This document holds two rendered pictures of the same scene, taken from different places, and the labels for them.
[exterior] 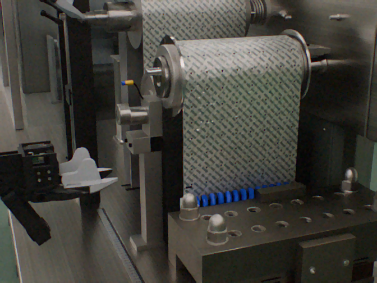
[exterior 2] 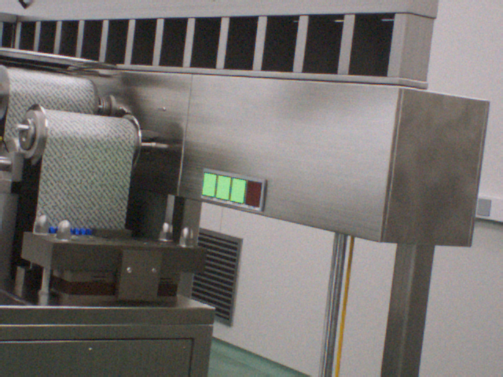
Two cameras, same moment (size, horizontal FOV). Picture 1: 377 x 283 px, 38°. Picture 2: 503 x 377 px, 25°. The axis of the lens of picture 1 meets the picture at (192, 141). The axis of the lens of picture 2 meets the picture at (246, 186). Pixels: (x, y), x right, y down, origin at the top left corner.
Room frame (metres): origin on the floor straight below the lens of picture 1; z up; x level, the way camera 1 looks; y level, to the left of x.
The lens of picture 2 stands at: (-1.75, 0.16, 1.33)
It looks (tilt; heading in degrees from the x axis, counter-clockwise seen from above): 3 degrees down; 347
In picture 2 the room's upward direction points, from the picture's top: 7 degrees clockwise
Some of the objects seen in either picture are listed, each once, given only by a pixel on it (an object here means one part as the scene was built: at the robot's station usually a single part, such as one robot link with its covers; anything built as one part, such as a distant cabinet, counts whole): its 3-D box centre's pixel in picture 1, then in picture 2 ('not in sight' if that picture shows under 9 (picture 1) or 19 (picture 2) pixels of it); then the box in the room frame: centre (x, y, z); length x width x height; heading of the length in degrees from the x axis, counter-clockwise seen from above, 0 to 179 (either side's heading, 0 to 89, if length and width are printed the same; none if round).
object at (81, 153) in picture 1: (83, 163); not in sight; (0.90, 0.19, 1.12); 0.09 x 0.03 x 0.06; 120
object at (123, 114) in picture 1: (122, 114); not in sight; (1.00, 0.13, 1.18); 0.04 x 0.02 x 0.04; 21
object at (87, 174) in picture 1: (90, 174); not in sight; (0.85, 0.17, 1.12); 0.09 x 0.03 x 0.06; 102
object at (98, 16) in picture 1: (92, 17); not in sight; (1.20, 0.21, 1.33); 0.06 x 0.03 x 0.03; 111
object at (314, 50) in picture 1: (309, 49); (143, 132); (1.10, -0.23, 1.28); 0.06 x 0.05 x 0.02; 111
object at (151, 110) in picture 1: (143, 174); (1, 214); (1.01, 0.10, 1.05); 0.06 x 0.05 x 0.31; 111
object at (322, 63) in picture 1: (306, 65); (139, 145); (1.10, -0.23, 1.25); 0.07 x 0.04 x 0.04; 111
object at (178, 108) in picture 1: (170, 76); (33, 134); (0.99, 0.04, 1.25); 0.15 x 0.01 x 0.15; 21
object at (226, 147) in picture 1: (242, 149); (83, 198); (0.98, -0.09, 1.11); 0.23 x 0.01 x 0.18; 111
